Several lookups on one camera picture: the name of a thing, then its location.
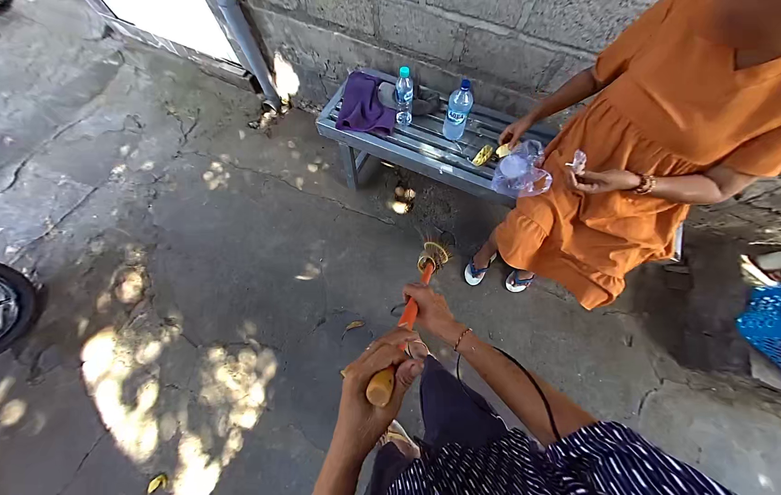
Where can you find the person's left hand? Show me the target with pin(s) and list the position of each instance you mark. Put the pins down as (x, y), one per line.
(364, 399)

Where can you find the person's right hand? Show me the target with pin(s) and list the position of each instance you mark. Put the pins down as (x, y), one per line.
(435, 320)

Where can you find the person's left fingers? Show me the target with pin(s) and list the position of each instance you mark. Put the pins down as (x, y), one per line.
(390, 345)

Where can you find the person's left thumb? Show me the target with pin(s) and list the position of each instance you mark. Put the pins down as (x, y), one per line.
(406, 379)

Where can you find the person's right fingers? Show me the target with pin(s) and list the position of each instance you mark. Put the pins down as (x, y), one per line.
(415, 293)

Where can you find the person's left forearm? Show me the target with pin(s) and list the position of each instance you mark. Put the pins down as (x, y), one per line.
(343, 459)

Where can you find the person's right forearm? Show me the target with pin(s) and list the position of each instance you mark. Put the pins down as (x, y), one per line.
(528, 388)

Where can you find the brown dry leaf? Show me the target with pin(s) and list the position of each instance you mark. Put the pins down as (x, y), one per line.
(354, 325)

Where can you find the person's legs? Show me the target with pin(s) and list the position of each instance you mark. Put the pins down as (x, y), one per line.
(455, 405)

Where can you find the grey slatted bench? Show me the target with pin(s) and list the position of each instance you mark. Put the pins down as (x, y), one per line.
(397, 145)

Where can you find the yellow oval piece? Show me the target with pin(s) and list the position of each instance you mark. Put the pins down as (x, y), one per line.
(482, 155)

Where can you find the person's body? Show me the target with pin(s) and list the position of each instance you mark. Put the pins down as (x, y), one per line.
(541, 464)

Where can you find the clear plastic bag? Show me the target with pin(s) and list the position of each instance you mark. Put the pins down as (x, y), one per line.
(519, 172)

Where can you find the pale yellow piece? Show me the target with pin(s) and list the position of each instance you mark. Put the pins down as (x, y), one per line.
(502, 150)

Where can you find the water bottle with blue cap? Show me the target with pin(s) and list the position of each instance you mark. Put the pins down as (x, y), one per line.
(458, 114)

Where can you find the purple cloth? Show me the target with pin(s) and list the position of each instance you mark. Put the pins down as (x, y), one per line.
(364, 106)

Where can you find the water bottle with teal cap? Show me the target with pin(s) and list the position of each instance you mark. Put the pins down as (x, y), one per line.
(404, 100)

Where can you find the grey rolled cloth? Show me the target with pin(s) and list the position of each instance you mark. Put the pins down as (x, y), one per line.
(387, 95)

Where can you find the small clear plastic wrapper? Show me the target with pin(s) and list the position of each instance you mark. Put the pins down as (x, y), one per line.
(577, 162)

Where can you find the yellow leaf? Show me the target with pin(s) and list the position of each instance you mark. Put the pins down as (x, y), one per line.
(156, 483)

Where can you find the grey downpipe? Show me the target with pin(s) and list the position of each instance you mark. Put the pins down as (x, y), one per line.
(250, 51)

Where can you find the white door panel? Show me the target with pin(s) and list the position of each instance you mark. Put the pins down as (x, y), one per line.
(170, 24)

